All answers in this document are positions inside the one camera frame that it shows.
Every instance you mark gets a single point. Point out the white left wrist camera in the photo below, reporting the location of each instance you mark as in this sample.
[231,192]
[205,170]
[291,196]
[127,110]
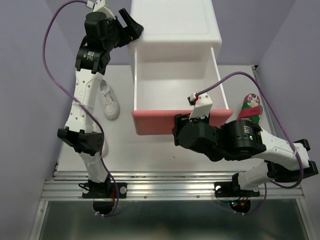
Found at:
[100,6]

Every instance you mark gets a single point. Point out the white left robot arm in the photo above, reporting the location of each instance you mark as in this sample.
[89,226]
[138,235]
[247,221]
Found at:
[78,132]

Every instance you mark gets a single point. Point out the red patterned sandal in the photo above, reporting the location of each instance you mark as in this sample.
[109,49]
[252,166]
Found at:
[251,109]

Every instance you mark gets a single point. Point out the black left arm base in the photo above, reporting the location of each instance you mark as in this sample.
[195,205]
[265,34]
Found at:
[103,190]

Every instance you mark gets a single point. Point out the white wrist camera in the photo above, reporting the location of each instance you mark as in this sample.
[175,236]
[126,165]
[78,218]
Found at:
[100,6]
[202,105]

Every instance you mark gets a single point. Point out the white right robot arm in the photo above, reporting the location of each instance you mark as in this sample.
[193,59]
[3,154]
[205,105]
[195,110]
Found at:
[240,140]

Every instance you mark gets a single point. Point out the white sneaker far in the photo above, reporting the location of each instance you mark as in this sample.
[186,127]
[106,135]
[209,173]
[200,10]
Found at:
[110,104]

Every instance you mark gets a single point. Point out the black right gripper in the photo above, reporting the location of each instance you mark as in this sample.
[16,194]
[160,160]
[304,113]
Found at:
[181,120]

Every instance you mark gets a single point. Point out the white sneaker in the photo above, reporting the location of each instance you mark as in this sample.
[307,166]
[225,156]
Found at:
[104,150]
[110,104]

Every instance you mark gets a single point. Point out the white shoe cabinet frame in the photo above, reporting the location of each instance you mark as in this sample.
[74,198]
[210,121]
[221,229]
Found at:
[176,31]

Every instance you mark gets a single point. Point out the white sneaker near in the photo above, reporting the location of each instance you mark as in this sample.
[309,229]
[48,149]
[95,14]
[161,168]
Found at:
[104,150]

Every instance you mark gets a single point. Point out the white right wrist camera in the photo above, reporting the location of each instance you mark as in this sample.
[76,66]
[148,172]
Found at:
[202,105]

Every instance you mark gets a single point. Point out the pink drawer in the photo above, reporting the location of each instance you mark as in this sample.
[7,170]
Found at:
[164,77]

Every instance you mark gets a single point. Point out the aluminium mounting rail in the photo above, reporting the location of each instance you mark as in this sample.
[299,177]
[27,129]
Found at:
[141,186]

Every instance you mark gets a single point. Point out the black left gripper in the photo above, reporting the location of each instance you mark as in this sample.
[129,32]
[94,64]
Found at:
[134,32]

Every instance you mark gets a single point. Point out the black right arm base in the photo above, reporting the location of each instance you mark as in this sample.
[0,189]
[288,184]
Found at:
[225,190]

